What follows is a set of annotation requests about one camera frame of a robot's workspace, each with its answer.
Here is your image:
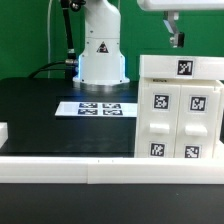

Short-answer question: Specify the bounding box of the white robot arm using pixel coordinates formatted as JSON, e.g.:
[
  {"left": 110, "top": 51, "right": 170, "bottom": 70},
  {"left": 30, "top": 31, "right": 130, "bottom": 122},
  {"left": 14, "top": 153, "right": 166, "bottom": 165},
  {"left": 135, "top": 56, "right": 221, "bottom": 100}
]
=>
[{"left": 59, "top": 0, "right": 224, "bottom": 89}]

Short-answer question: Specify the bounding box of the white cabinet top block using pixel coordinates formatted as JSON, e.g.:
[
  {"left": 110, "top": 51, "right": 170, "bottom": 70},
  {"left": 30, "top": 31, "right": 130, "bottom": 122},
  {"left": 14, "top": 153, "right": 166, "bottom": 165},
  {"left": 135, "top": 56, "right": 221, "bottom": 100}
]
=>
[{"left": 139, "top": 55, "right": 224, "bottom": 80}]

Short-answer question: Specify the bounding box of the white base marker plate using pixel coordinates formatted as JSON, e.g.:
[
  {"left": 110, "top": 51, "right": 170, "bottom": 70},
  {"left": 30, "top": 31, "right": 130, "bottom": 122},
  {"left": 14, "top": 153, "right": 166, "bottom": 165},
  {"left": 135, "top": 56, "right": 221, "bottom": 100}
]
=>
[{"left": 55, "top": 102, "right": 137, "bottom": 117}]

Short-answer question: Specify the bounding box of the white cabinet body box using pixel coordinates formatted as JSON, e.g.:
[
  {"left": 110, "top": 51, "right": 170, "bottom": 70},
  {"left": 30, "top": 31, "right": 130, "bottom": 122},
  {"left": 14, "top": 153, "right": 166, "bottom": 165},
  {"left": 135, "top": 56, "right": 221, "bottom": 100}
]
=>
[{"left": 134, "top": 77, "right": 224, "bottom": 159}]

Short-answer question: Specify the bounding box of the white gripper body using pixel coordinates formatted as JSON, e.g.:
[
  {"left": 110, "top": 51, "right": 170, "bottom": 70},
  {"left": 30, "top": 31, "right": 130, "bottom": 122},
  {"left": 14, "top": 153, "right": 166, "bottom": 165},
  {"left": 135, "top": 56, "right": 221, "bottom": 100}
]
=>
[{"left": 137, "top": 0, "right": 224, "bottom": 11}]

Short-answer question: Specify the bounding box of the white thin cable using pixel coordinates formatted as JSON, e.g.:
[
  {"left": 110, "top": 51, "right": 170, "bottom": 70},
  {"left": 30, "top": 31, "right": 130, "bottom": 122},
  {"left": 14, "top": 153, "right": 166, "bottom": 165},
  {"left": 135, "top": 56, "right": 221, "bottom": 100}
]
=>
[{"left": 46, "top": 0, "right": 54, "bottom": 79}]

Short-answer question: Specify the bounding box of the black cable hose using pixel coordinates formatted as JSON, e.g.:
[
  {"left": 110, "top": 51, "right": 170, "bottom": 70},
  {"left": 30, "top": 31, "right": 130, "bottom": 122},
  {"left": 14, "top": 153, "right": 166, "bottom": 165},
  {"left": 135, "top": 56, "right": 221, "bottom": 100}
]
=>
[{"left": 27, "top": 0, "right": 87, "bottom": 80}]

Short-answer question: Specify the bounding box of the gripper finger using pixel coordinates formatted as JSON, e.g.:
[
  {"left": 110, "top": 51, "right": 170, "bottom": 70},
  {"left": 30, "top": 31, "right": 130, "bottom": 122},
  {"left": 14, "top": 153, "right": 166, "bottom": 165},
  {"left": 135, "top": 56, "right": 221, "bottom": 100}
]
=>
[{"left": 163, "top": 11, "right": 185, "bottom": 48}]

